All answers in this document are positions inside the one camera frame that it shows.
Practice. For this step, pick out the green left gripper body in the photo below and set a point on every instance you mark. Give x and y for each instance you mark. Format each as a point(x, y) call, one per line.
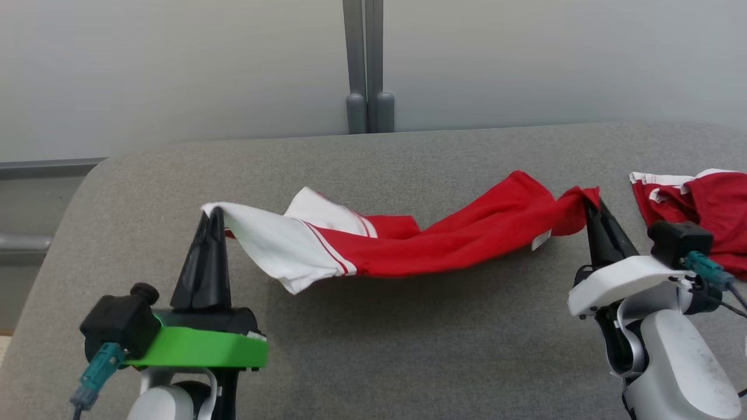
point(204, 347)

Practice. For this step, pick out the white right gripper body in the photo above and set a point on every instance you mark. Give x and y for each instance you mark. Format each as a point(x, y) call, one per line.
point(618, 280)

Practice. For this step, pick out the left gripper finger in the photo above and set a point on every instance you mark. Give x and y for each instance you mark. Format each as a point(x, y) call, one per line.
point(195, 280)
point(220, 274)

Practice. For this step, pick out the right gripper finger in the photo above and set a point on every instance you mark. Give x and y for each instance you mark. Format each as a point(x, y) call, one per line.
point(598, 245)
point(615, 242)

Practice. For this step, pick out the red shorts white trim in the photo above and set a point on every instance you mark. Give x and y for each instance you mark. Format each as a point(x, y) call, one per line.
point(718, 204)

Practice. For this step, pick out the red white basketball jersey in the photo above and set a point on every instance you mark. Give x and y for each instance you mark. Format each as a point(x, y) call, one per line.
point(467, 233)

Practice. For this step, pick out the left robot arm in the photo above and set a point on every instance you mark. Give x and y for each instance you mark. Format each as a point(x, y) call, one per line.
point(163, 405)

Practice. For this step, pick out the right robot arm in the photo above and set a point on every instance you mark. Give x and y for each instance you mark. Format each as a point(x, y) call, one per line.
point(677, 361)

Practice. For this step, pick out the grey metal tube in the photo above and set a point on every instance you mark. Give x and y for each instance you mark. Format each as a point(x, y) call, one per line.
point(23, 243)

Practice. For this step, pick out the grey baseboard strip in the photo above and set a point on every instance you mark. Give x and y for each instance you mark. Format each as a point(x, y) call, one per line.
point(46, 169)

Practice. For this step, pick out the grey fabric sofa cushion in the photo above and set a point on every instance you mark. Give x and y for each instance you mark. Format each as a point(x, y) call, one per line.
point(408, 326)

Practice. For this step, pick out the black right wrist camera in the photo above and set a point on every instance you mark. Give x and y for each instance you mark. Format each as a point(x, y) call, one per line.
point(677, 242)

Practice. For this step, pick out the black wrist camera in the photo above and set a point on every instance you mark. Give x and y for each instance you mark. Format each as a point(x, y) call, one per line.
point(677, 242)
point(117, 321)

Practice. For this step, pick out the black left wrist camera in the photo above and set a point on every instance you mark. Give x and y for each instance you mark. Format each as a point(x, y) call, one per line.
point(117, 321)

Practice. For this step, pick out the grey double partition post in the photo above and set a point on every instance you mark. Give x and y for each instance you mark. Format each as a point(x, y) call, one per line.
point(356, 58)

